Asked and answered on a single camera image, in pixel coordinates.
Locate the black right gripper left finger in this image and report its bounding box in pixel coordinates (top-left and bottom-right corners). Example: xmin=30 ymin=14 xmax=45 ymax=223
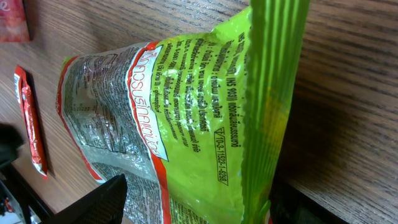
xmin=42 ymin=174 xmax=127 ymax=224

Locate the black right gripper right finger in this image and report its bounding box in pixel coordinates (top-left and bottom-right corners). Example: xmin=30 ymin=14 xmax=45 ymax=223
xmin=270 ymin=180 xmax=348 ymax=224

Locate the red stick packet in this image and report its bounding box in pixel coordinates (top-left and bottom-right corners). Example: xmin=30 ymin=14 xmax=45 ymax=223
xmin=14 ymin=65 xmax=48 ymax=180

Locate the green gummy candy bag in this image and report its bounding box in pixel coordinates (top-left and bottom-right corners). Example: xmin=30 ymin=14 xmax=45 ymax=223
xmin=57 ymin=0 xmax=310 ymax=223

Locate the orange Kleenex tissue pack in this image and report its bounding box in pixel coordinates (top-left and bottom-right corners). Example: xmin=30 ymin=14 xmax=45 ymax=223
xmin=0 ymin=0 xmax=30 ymax=42

